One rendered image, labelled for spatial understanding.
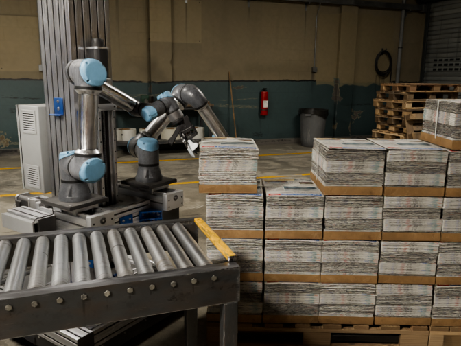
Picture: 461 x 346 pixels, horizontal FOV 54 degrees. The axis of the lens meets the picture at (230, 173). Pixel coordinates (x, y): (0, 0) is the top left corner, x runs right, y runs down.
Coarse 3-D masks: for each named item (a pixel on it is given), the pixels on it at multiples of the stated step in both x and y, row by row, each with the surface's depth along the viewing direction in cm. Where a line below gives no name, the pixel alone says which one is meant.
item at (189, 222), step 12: (84, 228) 179; (96, 228) 180; (108, 228) 180; (120, 228) 180; (192, 228) 191; (0, 240) 166; (12, 240) 167; (12, 252) 168; (72, 252) 176; (108, 252) 180; (48, 264) 174
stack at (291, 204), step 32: (288, 192) 226; (320, 192) 227; (224, 224) 225; (256, 224) 224; (288, 224) 224; (320, 224) 224; (352, 224) 223; (384, 224) 223; (416, 224) 223; (256, 256) 227; (288, 256) 227; (320, 256) 227; (352, 256) 226; (384, 256) 227; (416, 256) 227; (256, 288) 232; (288, 288) 231; (320, 288) 231; (352, 288) 230; (384, 288) 230; (416, 288) 230
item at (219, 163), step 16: (208, 144) 224; (224, 144) 226; (240, 144) 228; (208, 160) 218; (224, 160) 218; (240, 160) 218; (256, 160) 218; (208, 176) 219; (224, 176) 220; (240, 176) 220; (256, 176) 220
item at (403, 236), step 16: (416, 240) 224; (432, 240) 224; (208, 320) 236; (240, 320) 235; (256, 320) 235; (272, 320) 235; (288, 320) 235; (304, 320) 234; (320, 320) 234; (336, 320) 234; (352, 320) 234; (368, 320) 234; (384, 320) 234; (400, 320) 233; (416, 320) 233
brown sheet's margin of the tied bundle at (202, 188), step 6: (204, 186) 220; (210, 186) 220; (216, 186) 220; (222, 186) 220; (228, 186) 220; (234, 186) 220; (240, 186) 220; (246, 186) 220; (252, 186) 220; (204, 192) 220; (210, 192) 220; (216, 192) 221; (222, 192) 221; (228, 192) 221; (234, 192) 221; (240, 192) 221; (246, 192) 221; (252, 192) 221
